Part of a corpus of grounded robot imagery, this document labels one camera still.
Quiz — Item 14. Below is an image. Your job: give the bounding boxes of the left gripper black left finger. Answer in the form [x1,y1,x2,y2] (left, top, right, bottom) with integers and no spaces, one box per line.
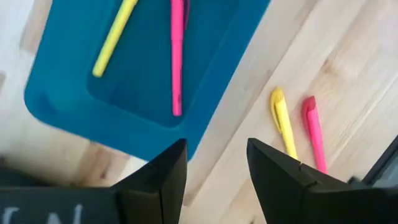
[110,138,188,224]

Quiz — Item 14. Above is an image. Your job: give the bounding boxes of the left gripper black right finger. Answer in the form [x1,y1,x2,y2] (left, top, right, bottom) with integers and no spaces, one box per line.
[248,138,352,224]

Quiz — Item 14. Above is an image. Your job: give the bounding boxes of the slim purple marker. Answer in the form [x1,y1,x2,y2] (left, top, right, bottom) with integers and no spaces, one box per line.
[183,0,192,30]

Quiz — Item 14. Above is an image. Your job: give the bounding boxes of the yellow highlighter with clip cap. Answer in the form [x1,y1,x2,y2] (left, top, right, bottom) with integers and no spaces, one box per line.
[269,88,299,161]

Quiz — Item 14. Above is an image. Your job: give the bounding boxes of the slim yellow marker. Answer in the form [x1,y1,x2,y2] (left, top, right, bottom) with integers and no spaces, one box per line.
[91,0,139,78]

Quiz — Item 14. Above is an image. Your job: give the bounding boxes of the teal plastic bin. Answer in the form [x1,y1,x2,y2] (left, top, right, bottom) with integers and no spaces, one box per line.
[24,0,271,161]

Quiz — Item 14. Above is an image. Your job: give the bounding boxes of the pink highlighter with clip cap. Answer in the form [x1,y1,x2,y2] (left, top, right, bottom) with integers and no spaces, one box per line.
[301,95,328,175]

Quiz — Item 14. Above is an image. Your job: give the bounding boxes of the slim pink marker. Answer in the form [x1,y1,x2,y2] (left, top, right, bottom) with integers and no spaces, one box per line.
[170,0,185,117]

